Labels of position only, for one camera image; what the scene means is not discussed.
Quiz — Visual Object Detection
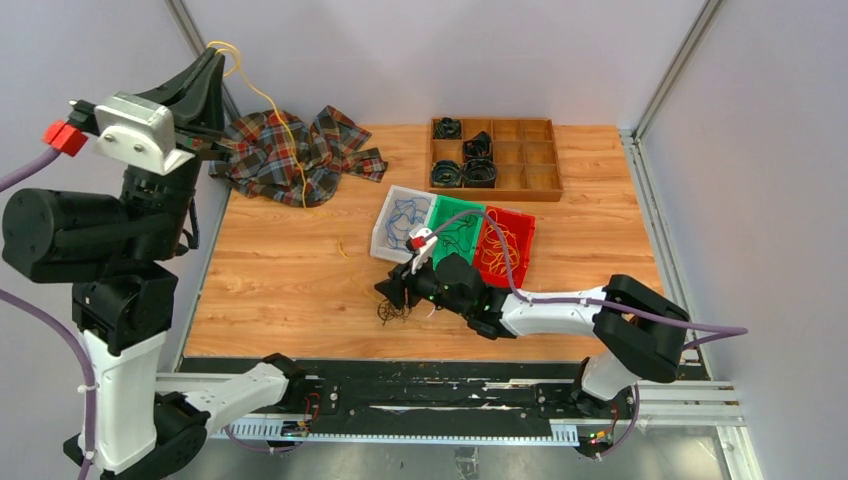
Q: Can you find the white plastic bin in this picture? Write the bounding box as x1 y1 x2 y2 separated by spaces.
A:
370 185 437 264

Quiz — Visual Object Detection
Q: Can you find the red plastic bin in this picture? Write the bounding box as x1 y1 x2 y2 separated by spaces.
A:
472 206 536 288

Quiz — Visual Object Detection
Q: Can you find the rolled belt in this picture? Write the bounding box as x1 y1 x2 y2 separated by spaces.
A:
430 159 463 188
462 131 493 160
432 117 463 140
462 158 497 188

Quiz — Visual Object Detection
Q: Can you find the wooden compartment tray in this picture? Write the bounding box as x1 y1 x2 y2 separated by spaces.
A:
424 117 564 203

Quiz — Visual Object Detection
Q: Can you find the blue wire in white bin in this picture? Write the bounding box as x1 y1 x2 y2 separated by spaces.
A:
382 195 432 250

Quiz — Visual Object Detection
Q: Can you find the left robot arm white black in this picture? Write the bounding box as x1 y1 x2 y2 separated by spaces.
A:
1 47 307 479

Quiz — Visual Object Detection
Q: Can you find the dark wire in green bin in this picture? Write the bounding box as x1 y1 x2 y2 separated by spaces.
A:
438 210 482 256

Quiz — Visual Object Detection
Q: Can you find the green plastic bin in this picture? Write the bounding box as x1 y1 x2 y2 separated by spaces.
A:
428 195 485 266

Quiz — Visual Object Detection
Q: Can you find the rolled belt middle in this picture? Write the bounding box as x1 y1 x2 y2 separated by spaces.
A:
462 131 493 160

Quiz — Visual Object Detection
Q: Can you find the brown wire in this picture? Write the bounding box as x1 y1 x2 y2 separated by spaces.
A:
376 298 412 327

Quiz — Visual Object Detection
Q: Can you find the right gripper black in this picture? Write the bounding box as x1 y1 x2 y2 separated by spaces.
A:
375 252 470 319

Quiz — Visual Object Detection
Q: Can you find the plaid cloth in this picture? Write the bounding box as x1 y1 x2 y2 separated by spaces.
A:
208 106 389 208

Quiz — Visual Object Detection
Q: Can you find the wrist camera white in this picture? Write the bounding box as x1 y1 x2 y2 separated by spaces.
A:
407 226 438 274
94 92 195 176

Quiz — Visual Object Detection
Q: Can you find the rolled belt bottom left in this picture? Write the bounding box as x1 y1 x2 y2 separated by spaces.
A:
430 159 463 188

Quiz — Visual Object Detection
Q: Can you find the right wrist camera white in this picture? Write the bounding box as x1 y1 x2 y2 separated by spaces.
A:
407 226 438 274

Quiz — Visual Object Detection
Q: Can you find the yellow wire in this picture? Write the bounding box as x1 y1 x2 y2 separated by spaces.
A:
206 40 386 306
478 221 528 276

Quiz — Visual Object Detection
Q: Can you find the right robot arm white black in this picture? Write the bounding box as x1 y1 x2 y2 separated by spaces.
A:
374 255 690 417

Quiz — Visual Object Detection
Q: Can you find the rolled belt bottom right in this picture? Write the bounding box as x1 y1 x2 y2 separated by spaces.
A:
462 158 497 188

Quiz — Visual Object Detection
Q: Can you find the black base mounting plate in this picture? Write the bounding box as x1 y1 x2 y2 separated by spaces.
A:
180 357 710 439

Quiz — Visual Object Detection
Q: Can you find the rolled belt top left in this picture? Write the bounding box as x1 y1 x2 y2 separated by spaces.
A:
432 117 463 140

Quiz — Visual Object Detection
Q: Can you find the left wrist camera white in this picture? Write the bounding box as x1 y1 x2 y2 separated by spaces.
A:
94 92 195 176

